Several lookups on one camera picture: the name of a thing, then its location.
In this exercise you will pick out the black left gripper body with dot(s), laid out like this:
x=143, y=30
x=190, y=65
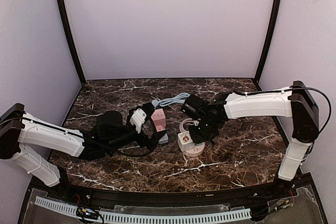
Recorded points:
x=146, y=128

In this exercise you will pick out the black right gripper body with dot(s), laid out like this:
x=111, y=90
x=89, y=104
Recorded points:
x=199, y=135

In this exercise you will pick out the small pink plug adapter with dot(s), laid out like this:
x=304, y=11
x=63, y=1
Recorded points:
x=160, y=129

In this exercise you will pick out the round pink socket hub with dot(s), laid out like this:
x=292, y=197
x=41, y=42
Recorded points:
x=196, y=151

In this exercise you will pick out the white cube socket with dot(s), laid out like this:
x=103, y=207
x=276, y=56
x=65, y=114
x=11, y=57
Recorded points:
x=185, y=141

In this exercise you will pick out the pink cube socket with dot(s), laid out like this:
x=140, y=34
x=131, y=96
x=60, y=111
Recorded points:
x=159, y=118

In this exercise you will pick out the light blue power strip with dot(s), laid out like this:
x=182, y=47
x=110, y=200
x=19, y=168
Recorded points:
x=164, y=139

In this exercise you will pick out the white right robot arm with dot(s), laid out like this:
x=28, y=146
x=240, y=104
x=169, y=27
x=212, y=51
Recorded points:
x=294, y=102

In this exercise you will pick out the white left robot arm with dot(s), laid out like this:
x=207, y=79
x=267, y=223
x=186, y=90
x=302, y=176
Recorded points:
x=20, y=130

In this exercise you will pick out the white slotted cable duct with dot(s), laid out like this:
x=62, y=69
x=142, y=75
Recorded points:
x=114, y=217

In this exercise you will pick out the black front frame rail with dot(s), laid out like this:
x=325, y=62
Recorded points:
x=252, y=196

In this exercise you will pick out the black right frame post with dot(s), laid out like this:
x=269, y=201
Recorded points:
x=268, y=40

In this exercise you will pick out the black frame post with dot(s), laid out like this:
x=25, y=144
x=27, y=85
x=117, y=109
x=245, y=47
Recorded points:
x=70, y=41
x=268, y=40

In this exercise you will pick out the black left frame post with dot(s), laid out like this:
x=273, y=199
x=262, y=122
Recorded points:
x=70, y=41

